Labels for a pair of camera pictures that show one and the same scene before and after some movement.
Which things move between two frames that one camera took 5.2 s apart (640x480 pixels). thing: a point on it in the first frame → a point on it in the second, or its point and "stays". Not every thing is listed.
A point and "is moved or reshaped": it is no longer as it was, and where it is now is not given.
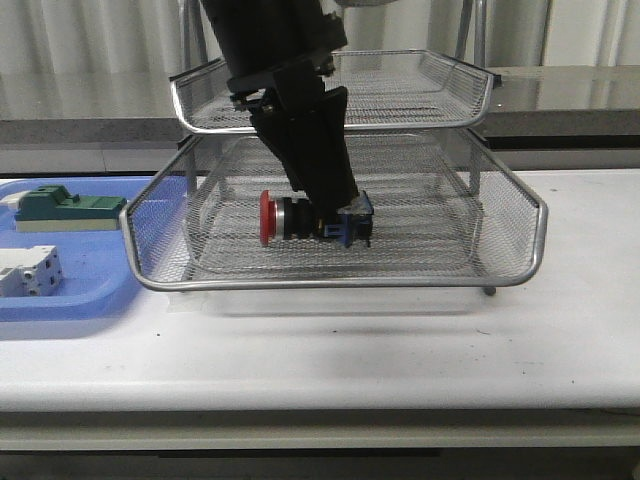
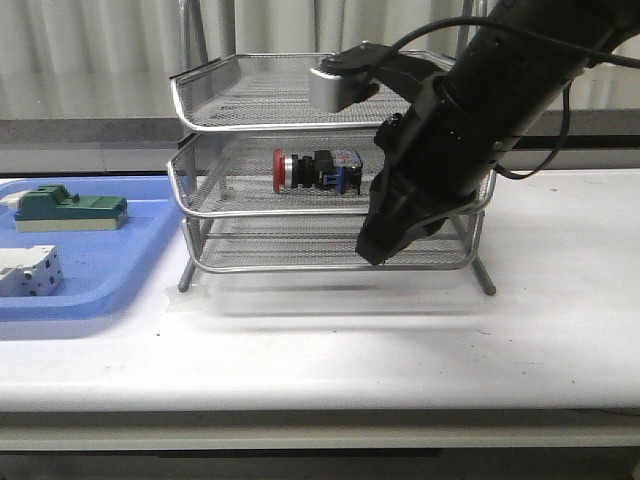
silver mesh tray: (448, 212) is moved or reshaped
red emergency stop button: (297, 218) is moved or reshaped
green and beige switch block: (52, 209) stays
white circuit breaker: (34, 271) stays
